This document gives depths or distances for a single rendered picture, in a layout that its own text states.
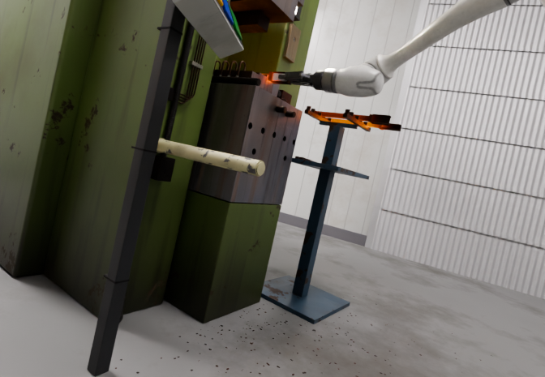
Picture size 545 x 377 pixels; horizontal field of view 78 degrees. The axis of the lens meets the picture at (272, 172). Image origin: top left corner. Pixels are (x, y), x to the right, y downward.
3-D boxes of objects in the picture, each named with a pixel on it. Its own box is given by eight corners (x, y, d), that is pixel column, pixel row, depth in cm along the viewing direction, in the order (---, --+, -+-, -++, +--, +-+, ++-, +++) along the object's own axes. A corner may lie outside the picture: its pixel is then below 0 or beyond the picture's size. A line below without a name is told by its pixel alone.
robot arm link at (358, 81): (332, 98, 123) (348, 92, 133) (375, 102, 115) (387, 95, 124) (333, 67, 119) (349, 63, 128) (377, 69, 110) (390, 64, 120)
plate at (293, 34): (293, 63, 176) (301, 31, 176) (285, 56, 169) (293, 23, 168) (290, 62, 177) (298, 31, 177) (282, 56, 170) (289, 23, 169)
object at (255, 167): (264, 178, 97) (268, 160, 97) (253, 177, 92) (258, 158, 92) (165, 154, 121) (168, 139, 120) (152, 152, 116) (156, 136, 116)
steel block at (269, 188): (281, 204, 158) (302, 111, 157) (229, 202, 126) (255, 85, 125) (198, 180, 188) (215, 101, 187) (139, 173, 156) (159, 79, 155)
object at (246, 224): (259, 302, 159) (281, 205, 158) (203, 324, 127) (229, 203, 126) (179, 262, 189) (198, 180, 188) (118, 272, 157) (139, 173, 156)
